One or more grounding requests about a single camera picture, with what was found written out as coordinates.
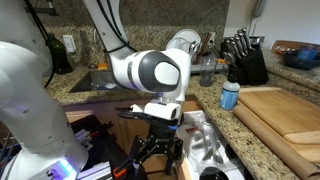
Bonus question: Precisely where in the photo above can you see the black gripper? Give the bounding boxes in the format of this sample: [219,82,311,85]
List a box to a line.
[131,123,184,176]

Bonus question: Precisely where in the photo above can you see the wooden cutting board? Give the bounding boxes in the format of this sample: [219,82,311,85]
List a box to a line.
[237,86,320,164]

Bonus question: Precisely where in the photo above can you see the wooden sink cabinet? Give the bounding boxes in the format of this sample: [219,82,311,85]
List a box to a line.
[63,99,201,174]

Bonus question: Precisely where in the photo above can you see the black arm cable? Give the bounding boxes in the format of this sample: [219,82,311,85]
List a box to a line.
[23,0,56,88]
[95,0,138,54]

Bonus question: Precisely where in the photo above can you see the steel handled knife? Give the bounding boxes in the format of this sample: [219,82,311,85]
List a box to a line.
[236,30,249,53]
[225,38,238,58]
[233,33,244,56]
[222,51,236,65]
[240,27,254,51]

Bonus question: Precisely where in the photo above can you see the blue label soap bottle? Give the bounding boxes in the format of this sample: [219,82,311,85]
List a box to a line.
[218,63,242,112]

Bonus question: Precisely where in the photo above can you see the clear drinking glass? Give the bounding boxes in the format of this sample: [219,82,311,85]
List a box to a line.
[199,54,218,88]

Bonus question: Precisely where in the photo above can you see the long brown roll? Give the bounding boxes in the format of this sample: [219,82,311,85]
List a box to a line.
[232,100,320,180]

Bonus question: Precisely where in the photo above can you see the white wall outlet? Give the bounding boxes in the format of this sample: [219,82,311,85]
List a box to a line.
[62,34,77,54]
[208,31,217,46]

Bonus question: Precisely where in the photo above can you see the wooden drawer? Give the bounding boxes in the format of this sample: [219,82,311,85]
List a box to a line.
[175,95,249,180]

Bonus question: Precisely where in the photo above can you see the dark kitchen sink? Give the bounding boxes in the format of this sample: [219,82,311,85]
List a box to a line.
[68,70,118,94]

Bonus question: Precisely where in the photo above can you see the white plate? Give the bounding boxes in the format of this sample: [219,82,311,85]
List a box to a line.
[172,28,203,54]

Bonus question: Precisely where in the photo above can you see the orange sponge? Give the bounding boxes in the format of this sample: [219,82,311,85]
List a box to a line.
[96,62,109,71]

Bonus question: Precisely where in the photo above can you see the orange clamp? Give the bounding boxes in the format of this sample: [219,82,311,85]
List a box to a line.
[112,165,128,179]

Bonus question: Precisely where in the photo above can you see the dark green bottle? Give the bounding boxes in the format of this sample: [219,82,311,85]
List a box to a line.
[46,32,74,75]

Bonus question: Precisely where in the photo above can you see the dish drying rack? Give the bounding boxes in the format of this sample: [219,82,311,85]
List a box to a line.
[186,49,234,75]

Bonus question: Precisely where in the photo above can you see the aluminium extrusion frame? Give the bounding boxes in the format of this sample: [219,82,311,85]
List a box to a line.
[75,129,114,180]

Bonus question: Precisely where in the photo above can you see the black round object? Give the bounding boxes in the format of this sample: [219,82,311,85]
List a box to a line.
[199,166,231,180]

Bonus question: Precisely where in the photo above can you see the black knife block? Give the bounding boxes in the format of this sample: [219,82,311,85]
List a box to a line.
[233,48,270,86]

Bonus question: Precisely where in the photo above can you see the clear plastic cutlery bag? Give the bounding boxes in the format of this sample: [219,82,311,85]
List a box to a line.
[178,110,246,180]

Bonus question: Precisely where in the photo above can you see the dark blue bowl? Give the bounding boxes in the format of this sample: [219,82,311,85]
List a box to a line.
[282,44,320,70]

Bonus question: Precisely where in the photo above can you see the brown wooden utensils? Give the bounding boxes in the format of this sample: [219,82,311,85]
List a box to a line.
[193,31,213,64]

